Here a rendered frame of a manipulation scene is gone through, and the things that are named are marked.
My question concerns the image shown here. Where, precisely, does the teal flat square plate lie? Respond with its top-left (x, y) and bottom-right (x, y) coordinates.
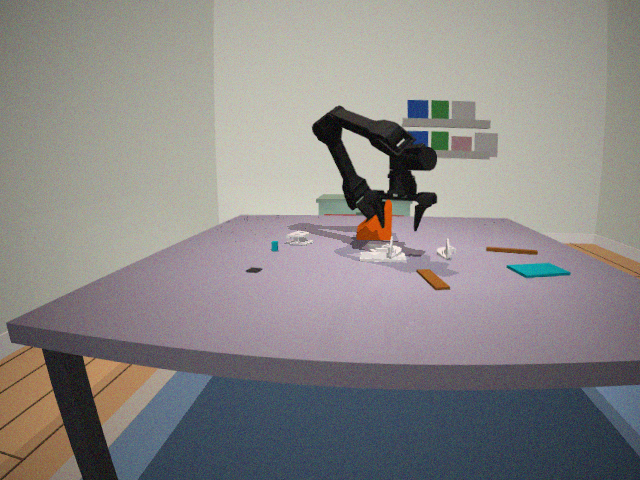
top-left (506, 263), bottom-right (571, 278)

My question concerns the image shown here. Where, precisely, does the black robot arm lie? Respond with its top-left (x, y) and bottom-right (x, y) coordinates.
top-left (312, 106), bottom-right (437, 222)

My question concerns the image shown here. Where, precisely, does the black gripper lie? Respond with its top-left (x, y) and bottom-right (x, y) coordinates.
top-left (364, 170), bottom-right (437, 231)

